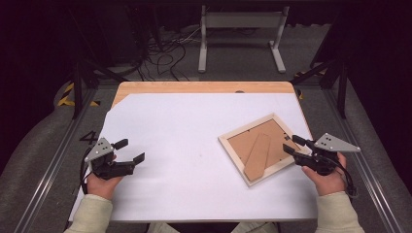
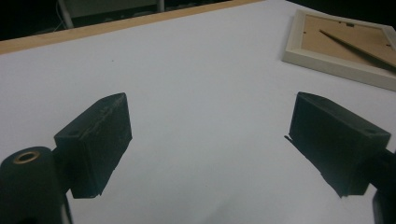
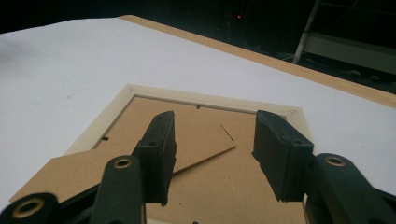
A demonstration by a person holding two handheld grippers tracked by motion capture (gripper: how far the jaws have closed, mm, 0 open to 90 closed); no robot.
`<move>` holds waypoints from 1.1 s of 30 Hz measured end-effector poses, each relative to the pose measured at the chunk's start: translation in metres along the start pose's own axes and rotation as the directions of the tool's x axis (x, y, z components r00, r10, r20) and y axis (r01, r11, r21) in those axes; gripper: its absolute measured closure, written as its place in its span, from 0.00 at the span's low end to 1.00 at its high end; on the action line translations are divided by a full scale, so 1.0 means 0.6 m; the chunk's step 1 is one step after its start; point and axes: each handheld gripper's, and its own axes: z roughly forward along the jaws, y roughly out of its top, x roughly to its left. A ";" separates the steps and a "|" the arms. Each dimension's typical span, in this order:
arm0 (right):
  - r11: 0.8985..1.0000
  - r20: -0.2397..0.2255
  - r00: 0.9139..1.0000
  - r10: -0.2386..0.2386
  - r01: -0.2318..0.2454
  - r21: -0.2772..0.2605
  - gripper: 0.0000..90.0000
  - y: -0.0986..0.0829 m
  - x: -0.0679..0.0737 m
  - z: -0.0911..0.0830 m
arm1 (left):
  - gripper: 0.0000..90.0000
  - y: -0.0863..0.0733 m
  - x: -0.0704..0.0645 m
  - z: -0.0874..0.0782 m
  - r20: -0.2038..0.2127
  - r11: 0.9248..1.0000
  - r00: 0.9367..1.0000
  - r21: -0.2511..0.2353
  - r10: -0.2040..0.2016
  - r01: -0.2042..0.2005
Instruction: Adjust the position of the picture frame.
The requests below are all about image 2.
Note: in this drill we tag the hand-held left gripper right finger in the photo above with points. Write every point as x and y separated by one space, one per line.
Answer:
336 146

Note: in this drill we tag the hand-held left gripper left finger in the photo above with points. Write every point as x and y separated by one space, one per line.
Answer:
96 146

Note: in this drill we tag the white picture frame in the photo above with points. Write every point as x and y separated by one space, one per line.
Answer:
311 59

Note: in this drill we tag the white table sheet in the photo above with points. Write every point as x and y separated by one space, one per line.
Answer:
202 77

